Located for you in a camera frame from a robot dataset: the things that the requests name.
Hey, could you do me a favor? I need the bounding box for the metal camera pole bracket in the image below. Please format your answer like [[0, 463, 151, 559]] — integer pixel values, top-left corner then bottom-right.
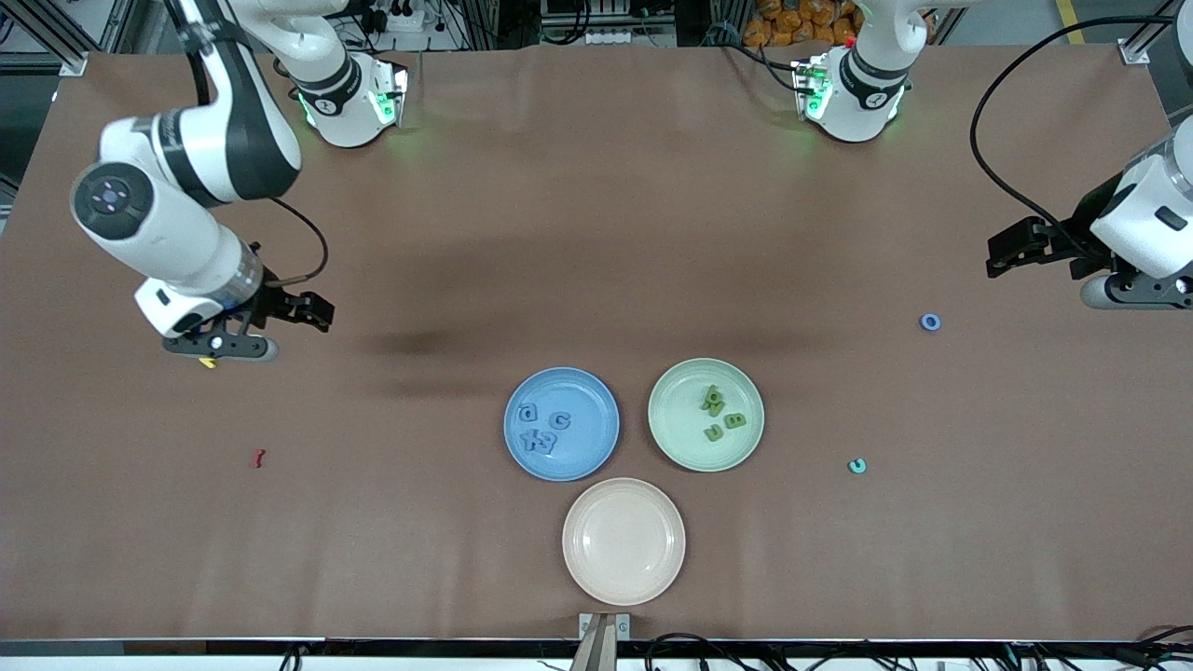
[[578, 612, 631, 671]]

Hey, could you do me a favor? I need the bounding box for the aluminium frame corner profile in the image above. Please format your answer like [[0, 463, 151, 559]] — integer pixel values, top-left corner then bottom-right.
[[1118, 0, 1193, 66], [0, 0, 90, 75]]

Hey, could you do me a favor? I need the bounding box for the brown table cover sheet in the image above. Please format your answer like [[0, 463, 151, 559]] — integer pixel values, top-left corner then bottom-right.
[[0, 42, 1193, 644]]

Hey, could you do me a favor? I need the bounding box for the white power strip with plugs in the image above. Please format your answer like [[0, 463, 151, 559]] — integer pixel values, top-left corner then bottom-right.
[[359, 5, 425, 34]]

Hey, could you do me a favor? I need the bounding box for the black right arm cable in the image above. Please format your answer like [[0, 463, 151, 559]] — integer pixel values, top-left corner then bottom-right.
[[182, 0, 330, 283]]

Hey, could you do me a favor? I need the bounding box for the orange objects pile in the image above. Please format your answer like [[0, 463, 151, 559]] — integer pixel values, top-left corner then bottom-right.
[[743, 0, 863, 49]]

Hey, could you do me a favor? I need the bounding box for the cream plate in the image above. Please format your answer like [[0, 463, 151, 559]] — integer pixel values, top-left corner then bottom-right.
[[562, 477, 687, 607]]

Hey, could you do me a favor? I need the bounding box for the green plate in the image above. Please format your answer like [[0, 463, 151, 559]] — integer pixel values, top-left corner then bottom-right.
[[648, 358, 765, 473]]

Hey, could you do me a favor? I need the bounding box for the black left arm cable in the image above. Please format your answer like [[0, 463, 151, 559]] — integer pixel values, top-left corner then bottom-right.
[[969, 14, 1177, 253]]

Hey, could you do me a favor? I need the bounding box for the black looped cable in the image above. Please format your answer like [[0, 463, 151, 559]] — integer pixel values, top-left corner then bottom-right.
[[645, 633, 747, 671]]

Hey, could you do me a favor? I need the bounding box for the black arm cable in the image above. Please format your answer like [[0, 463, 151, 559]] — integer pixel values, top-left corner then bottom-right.
[[182, 0, 330, 283], [969, 14, 1177, 253]]

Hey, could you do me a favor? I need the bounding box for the blue plate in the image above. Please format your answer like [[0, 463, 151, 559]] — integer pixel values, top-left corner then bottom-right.
[[503, 366, 621, 483]]

